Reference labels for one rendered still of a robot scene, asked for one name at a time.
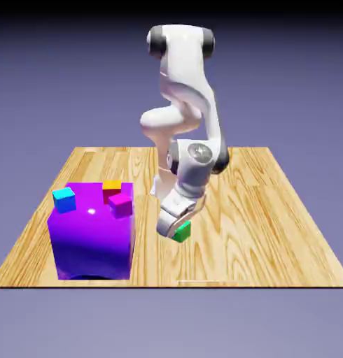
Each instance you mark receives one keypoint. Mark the small green cube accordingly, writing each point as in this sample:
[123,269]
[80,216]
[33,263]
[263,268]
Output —
[183,231]

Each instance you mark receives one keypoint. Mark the small magenta cube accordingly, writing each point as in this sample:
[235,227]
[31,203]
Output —
[121,204]

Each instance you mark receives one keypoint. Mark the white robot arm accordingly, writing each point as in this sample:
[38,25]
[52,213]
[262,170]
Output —
[185,84]

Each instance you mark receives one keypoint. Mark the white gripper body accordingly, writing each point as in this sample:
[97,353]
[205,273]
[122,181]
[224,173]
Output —
[171,221]

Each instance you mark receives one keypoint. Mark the small cyan cube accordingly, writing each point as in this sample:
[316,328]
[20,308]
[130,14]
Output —
[64,200]

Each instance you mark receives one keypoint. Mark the large purple box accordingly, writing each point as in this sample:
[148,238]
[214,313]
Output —
[90,240]

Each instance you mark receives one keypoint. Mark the small yellow cube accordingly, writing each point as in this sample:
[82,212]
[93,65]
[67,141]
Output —
[112,186]

